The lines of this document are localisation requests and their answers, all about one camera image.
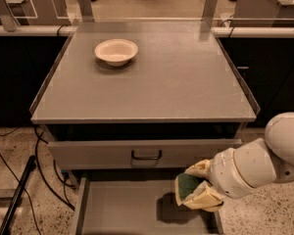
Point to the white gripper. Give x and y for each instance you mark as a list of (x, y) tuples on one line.
[(222, 170)]

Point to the green and yellow sponge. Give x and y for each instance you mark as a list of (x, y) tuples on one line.
[(184, 186)]

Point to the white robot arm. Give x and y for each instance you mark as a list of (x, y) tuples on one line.
[(269, 159)]

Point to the open grey middle drawer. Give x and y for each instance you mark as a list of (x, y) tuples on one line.
[(136, 202)]

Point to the grey drawer cabinet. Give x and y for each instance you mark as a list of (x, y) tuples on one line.
[(180, 85)]

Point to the grey top drawer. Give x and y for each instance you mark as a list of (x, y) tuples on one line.
[(74, 155)]

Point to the white bowl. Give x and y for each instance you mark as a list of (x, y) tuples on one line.
[(116, 52)]

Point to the grey background cabinet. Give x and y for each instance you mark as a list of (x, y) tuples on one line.
[(263, 13)]

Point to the black floor bar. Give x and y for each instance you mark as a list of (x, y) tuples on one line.
[(30, 165)]

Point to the black drawer handle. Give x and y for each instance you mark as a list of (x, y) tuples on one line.
[(138, 156)]

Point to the right acrylic post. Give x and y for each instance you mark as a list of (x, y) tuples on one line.
[(209, 8)]

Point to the middle acrylic post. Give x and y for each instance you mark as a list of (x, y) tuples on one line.
[(85, 10)]

